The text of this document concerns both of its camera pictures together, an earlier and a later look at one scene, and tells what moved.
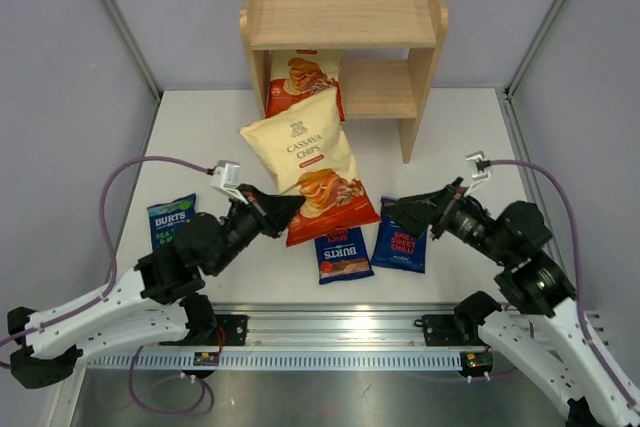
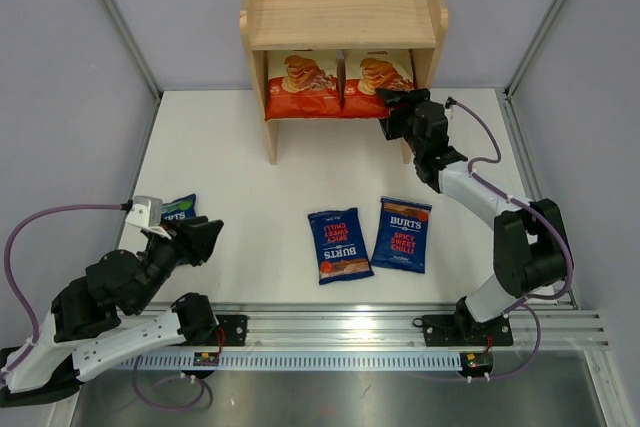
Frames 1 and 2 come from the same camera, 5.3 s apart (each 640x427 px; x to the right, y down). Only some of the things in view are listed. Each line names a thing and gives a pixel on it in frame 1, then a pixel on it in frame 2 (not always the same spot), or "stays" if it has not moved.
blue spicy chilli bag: [343, 255] stays
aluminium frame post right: [511, 86] stays
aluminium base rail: [314, 337] stays
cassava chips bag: [296, 75] stays
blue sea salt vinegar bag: [166, 218] stays
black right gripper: [420, 210] to [390, 122]
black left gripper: [271, 212] to [194, 244]
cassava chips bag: [305, 151] to [369, 70]
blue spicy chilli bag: [396, 245] stays
